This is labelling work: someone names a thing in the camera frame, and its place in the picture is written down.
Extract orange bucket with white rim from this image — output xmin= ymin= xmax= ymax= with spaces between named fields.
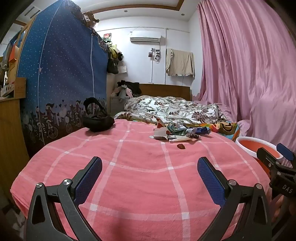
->
xmin=235 ymin=136 xmax=284 ymax=176

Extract blue dotted fabric wardrobe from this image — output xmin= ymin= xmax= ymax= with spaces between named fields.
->
xmin=16 ymin=0 xmax=109 ymax=153

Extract white air conditioner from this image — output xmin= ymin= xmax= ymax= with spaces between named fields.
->
xmin=129 ymin=35 xmax=162 ymax=42

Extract black bag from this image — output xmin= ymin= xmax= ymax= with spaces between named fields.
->
xmin=83 ymin=97 xmax=115 ymax=132

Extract pink curtain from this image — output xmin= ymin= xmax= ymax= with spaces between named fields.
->
xmin=196 ymin=0 xmax=296 ymax=167

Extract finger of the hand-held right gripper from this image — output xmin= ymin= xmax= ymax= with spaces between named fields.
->
xmin=256 ymin=147 xmax=281 ymax=171
xmin=276 ymin=143 xmax=296 ymax=168

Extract teal wrapper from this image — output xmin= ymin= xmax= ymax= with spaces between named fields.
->
xmin=166 ymin=122 xmax=186 ymax=135

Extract pile of clothes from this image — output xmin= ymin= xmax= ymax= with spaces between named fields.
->
xmin=111 ymin=80 xmax=141 ymax=101

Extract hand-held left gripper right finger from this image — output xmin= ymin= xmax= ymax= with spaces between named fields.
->
xmin=197 ymin=157 xmax=273 ymax=241

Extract person's right hand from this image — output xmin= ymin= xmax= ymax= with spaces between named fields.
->
xmin=272 ymin=193 xmax=290 ymax=224

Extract wooden headboard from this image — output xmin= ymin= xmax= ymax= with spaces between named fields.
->
xmin=139 ymin=83 xmax=191 ymax=101

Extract pale nightstand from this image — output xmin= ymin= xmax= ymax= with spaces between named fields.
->
xmin=110 ymin=96 xmax=130 ymax=115

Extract small wall pictures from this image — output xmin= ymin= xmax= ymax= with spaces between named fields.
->
xmin=148 ymin=47 xmax=162 ymax=62

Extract ceiling air vent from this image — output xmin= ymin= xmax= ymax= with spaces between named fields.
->
xmin=24 ymin=6 xmax=42 ymax=17

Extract floral quilt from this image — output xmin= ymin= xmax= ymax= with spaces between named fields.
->
xmin=115 ymin=96 xmax=228 ymax=128

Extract beige hanging towel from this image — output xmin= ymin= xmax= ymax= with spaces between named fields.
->
xmin=166 ymin=48 xmax=195 ymax=77

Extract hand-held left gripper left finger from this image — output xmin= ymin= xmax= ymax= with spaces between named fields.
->
xmin=26 ymin=156 xmax=103 ymax=241

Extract hanging clothes bundle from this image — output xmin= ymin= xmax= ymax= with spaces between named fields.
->
xmin=109 ymin=43 xmax=123 ymax=61

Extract pink plaid blanket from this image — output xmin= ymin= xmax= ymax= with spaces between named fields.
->
xmin=10 ymin=119 xmax=272 ymax=241

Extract dark hanging bag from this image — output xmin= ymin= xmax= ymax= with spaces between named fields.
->
xmin=107 ymin=57 xmax=119 ymax=75

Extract white packet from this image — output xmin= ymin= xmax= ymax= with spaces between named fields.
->
xmin=153 ymin=127 xmax=171 ymax=140

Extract colourful cartoon blanket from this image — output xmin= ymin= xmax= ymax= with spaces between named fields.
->
xmin=199 ymin=120 xmax=241 ymax=142

